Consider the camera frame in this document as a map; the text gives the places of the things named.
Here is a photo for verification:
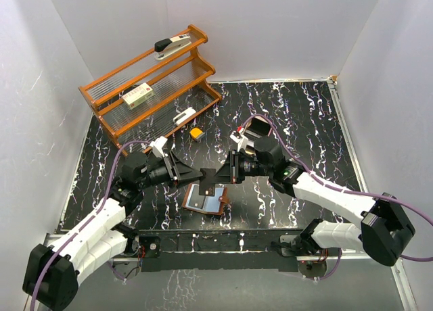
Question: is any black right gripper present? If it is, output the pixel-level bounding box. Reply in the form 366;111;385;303
210;149;272;184

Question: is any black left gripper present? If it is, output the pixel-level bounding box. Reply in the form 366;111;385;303
138;151;202;190

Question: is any black VIP credit card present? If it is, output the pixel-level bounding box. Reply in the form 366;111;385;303
199;168;216;197

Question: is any grey credit card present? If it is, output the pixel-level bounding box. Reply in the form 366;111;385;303
187;195;204;210

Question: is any brown leather card holder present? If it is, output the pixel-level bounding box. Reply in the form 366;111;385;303
182;184;229;216

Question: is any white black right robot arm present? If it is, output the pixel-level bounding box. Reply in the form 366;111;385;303
214;138;415;266

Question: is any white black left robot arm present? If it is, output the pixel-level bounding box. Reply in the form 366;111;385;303
22;150;203;310

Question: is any cream oval card tray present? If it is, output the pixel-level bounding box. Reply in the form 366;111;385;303
241;116;271;155

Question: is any yellow grey eraser block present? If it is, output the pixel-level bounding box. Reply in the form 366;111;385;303
189;128;204;141

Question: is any small white black device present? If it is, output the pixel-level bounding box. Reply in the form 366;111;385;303
173;107;196;126

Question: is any orange wooden shelf rack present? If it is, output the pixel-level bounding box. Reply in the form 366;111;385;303
78;24;222;154

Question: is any white staples box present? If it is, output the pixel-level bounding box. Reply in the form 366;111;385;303
122;82;155;110

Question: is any black white stapler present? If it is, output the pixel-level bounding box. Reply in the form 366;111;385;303
154;34;191;61

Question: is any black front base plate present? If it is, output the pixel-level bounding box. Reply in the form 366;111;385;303
139;229;301;272

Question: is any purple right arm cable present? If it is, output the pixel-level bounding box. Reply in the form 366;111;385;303
236;114;433;281

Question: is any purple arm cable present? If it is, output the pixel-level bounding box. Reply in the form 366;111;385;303
28;140;160;311
236;114;433;281

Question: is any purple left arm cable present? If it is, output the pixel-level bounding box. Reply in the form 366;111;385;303
28;140;160;311

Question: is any aluminium frame rail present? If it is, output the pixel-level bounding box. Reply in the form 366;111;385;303
324;74;419;311

